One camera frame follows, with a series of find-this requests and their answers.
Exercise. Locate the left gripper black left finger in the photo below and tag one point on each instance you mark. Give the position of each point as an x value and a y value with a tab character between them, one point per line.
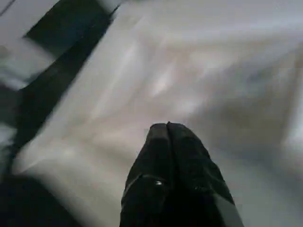
146	184

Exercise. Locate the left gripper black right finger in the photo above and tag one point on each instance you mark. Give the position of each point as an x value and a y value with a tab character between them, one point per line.
198	189

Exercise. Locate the white plastic table top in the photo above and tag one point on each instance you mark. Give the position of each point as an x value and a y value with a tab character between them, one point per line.
165	59

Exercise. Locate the black work mat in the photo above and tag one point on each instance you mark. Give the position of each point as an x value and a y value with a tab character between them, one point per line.
59	59

